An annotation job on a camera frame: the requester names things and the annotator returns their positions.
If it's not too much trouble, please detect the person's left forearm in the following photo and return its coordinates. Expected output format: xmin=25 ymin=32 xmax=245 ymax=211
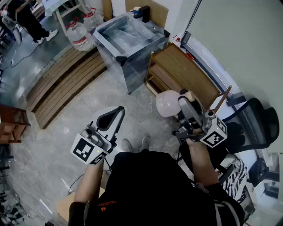
xmin=73 ymin=160 xmax=104 ymax=204

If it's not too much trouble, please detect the wooden slatted platform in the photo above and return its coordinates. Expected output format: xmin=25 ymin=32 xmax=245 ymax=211
xmin=26 ymin=46 xmax=109 ymax=130

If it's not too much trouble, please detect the person's black t-shirt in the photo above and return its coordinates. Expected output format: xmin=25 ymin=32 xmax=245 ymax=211
xmin=68 ymin=149 xmax=245 ymax=226

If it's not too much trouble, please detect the red-brown wooden stool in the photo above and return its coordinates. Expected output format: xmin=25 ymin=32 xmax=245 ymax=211
xmin=0 ymin=105 xmax=31 ymax=143

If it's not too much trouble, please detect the person's right grey shoe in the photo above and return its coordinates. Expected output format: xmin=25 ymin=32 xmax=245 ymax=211
xmin=141 ymin=135 xmax=152 ymax=151

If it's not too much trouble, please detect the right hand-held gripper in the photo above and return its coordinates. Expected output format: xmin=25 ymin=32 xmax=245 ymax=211
xmin=172 ymin=95 xmax=228 ymax=148

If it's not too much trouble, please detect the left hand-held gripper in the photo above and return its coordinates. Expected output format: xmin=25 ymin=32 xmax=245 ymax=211
xmin=70 ymin=106 xmax=126 ymax=166

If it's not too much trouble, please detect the black office chair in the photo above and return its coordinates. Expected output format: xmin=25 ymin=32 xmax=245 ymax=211
xmin=218 ymin=98 xmax=280 ymax=156

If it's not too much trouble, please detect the wooden shelf unit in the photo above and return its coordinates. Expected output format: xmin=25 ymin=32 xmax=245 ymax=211
xmin=145 ymin=43 xmax=222 ymax=111

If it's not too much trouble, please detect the black white patterned cloth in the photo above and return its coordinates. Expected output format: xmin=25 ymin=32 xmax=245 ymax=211
xmin=222 ymin=158 xmax=249 ymax=200

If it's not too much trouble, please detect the person's grey shoe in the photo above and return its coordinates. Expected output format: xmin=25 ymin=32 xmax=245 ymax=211
xmin=141 ymin=135 xmax=152 ymax=151
xmin=121 ymin=138 xmax=134 ymax=153

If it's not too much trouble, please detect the person's right forearm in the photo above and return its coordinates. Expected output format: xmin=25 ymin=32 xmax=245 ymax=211
xmin=185 ymin=135 xmax=220 ymax=188

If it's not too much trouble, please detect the narrow wooden board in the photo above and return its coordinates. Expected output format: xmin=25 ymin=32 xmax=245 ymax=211
xmin=102 ymin=0 xmax=114 ymax=22

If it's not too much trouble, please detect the black bag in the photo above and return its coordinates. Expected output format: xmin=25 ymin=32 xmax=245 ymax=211
xmin=248 ymin=158 xmax=270 ymax=188

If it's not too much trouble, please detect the black faucet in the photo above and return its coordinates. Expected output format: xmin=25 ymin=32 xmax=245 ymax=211
xmin=138 ymin=5 xmax=151 ymax=23

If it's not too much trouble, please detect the grey marble vanity base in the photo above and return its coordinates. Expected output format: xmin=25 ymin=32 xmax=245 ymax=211
xmin=98 ymin=37 xmax=170 ymax=95

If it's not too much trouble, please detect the thin wooden stick frame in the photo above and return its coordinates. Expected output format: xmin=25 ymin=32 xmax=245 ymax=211
xmin=209 ymin=85 xmax=233 ymax=112

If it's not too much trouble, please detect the blue mug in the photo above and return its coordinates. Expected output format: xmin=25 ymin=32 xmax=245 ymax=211
xmin=129 ymin=6 xmax=142 ymax=19

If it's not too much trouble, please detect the large clear water jug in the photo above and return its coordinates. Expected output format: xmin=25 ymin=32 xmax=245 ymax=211
xmin=83 ymin=8 xmax=104 ymax=32
xmin=66 ymin=20 xmax=94 ymax=52

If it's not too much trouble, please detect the person's left grey shoe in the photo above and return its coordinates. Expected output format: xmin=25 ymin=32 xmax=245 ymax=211
xmin=121 ymin=138 xmax=134 ymax=153

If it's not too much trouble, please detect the white frame table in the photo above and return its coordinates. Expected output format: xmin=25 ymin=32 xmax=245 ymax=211
xmin=42 ymin=0 xmax=89 ymax=36

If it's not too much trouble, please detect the black floor cable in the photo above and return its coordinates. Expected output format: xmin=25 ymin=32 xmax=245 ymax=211
xmin=10 ymin=43 xmax=41 ymax=68

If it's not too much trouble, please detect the light wooden seat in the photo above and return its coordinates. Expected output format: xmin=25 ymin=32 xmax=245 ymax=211
xmin=56 ymin=187 xmax=106 ymax=222

